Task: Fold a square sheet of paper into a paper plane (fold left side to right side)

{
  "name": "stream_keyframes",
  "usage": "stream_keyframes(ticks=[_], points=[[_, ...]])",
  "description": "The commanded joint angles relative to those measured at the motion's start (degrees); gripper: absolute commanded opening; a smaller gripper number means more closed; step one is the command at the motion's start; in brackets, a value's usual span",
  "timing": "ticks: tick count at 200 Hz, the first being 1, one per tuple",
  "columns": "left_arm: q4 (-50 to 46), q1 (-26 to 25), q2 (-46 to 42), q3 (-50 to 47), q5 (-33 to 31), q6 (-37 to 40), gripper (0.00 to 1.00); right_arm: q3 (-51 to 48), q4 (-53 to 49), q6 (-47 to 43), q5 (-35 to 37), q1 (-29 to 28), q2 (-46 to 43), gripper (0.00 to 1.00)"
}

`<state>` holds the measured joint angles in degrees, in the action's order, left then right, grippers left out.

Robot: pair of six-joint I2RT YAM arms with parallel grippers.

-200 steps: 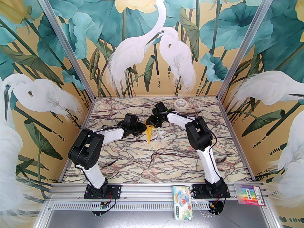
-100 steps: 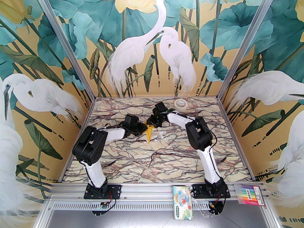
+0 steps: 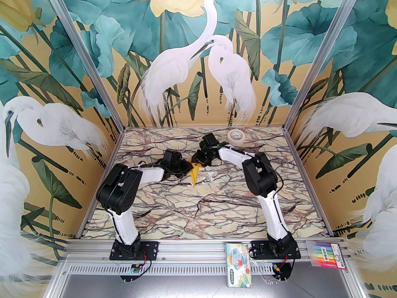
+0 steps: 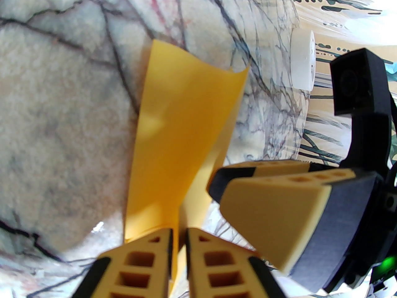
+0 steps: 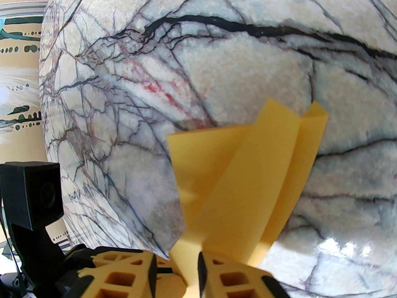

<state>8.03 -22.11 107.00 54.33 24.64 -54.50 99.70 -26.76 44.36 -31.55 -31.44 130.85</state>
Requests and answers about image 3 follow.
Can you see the yellow square paper sheet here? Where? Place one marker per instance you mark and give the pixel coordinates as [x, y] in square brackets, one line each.
[195, 174]

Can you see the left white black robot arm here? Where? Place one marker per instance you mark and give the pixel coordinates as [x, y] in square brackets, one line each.
[116, 191]

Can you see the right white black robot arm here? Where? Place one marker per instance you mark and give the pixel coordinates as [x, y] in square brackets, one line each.
[260, 175]

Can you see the masking tape roll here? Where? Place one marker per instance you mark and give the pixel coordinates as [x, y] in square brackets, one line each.
[230, 139]

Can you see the perforated metal strip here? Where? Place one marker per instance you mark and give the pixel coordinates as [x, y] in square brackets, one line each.
[192, 268]

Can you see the cartoon print tissue pack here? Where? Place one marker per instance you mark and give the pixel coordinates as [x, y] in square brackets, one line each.
[237, 265]

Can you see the small green circuit board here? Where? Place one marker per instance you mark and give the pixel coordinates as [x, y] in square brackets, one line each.
[135, 268]

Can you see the clear plastic bag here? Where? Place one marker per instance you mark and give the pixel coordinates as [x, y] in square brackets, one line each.
[263, 275]

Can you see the pack of coloured markers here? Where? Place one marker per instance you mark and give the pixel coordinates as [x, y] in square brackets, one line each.
[325, 255]

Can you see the left black wrist camera box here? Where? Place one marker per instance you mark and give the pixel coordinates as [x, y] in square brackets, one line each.
[172, 157]

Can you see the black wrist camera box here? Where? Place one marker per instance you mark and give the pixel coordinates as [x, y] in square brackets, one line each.
[172, 157]
[211, 140]

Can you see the right black wrist camera box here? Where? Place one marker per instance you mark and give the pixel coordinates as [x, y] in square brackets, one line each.
[211, 140]

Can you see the aluminium table side rail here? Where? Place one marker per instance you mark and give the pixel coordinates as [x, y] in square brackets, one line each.
[298, 166]
[110, 166]

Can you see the aluminium frame rail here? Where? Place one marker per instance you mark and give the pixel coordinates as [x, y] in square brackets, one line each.
[192, 248]

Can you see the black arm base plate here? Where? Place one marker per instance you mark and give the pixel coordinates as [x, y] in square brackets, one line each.
[151, 249]
[258, 249]

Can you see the black curved bracket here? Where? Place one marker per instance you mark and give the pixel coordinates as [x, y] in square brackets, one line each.
[287, 273]

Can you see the aluminium frame post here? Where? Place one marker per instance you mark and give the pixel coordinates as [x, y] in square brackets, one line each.
[87, 57]
[321, 57]

